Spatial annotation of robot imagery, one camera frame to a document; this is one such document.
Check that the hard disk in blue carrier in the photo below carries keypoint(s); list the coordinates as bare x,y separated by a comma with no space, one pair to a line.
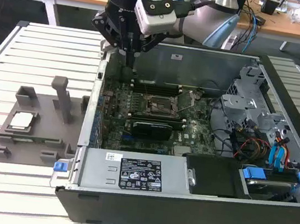
253,174

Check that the metal drive cage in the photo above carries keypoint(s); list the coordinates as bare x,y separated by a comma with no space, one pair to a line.
237,101

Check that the white labelled container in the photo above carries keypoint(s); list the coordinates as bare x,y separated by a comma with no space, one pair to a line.
229,42

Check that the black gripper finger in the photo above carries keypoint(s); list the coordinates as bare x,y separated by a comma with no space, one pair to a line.
106,26
152,42

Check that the silver power supply unit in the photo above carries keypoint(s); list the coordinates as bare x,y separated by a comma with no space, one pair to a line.
95,171

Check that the grey parts rack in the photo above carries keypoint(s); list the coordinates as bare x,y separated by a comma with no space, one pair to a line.
42,131

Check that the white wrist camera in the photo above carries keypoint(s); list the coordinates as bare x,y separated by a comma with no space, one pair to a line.
156,21

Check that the silver CPU green board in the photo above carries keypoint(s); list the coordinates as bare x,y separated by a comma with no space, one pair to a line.
21,120

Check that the RAM slot white clips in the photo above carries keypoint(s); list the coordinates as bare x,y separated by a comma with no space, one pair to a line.
179,126
164,90
154,117

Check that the pale blue teach pendant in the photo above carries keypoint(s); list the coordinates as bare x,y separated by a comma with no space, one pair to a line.
221,30

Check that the green RAM stick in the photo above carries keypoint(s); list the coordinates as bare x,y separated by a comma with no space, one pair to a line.
38,140

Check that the blue plastic latch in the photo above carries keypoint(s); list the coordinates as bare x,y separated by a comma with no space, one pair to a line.
59,167

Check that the RAM slot black clips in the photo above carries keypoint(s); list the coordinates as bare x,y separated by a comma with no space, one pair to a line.
154,120
155,114
163,93

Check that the black graphics card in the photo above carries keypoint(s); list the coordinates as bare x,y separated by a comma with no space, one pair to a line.
151,131

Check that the CPU socket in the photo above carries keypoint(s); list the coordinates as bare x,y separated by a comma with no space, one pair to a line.
160,102

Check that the green motherboard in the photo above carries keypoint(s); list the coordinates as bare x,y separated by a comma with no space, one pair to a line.
200,132

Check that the black desk device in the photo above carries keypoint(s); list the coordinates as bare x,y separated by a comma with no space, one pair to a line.
269,7

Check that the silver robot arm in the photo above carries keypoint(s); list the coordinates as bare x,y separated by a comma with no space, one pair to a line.
200,24

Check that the small black box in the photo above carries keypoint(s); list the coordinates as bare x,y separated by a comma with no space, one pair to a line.
260,20

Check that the black open PC case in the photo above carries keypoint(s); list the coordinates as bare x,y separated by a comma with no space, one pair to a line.
153,214

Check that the black plastic shroud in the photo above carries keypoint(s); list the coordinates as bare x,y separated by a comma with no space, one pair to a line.
213,178

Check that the small silver heatsink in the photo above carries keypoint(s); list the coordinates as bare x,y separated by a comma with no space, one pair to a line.
182,151

